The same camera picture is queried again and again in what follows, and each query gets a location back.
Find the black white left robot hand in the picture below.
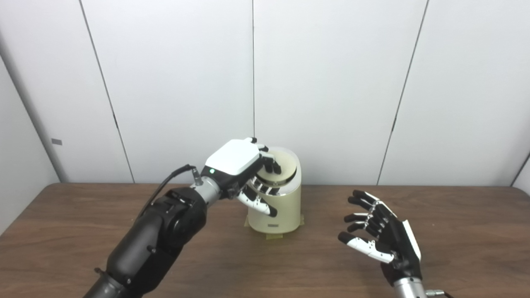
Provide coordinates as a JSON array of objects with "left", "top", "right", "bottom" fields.
[{"left": 201, "top": 137, "right": 282, "bottom": 218}]

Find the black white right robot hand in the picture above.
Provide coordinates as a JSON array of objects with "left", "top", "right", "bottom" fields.
[{"left": 338, "top": 190, "right": 423, "bottom": 286}]

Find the cream-colored lidded bin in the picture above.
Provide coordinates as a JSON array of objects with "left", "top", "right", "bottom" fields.
[{"left": 247, "top": 146, "right": 301, "bottom": 234}]

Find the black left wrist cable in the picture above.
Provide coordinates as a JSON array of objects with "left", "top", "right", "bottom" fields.
[{"left": 139, "top": 164, "right": 203, "bottom": 216}]

